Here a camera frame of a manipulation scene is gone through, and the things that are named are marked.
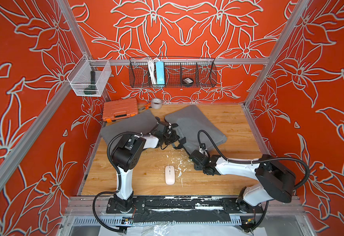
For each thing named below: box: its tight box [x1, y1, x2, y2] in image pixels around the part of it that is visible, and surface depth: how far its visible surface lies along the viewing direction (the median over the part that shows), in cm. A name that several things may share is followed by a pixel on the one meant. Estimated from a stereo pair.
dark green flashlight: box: [83, 70, 97, 95], surface depth 81 cm
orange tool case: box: [102, 98, 139, 123], surface depth 112 cm
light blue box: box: [155, 60, 166, 85], surface depth 92 cm
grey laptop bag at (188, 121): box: [165, 105, 228, 154], surface depth 103 cm
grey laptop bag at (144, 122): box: [100, 109, 158, 146], surface depth 106 cm
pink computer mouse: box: [165, 164, 176, 186], surface depth 83 cm
